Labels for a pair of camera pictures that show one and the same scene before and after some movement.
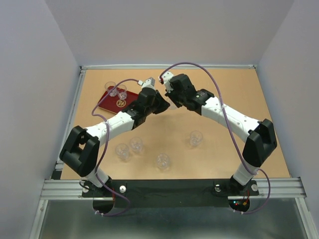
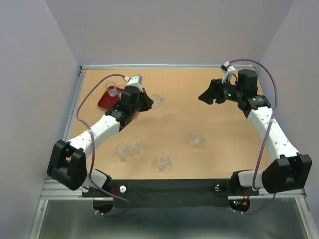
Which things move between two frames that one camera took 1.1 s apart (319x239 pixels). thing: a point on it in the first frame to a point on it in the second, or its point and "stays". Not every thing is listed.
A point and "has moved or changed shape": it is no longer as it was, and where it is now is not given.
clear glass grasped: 122,91 stays
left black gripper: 163,105 to 147,101
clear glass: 163,162 stays
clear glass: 109,85 stays
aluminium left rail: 58,171 stays
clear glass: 196,138 stays
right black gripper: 178,104 to 214,91
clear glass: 136,145 stays
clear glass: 172,106 has moved or changed shape
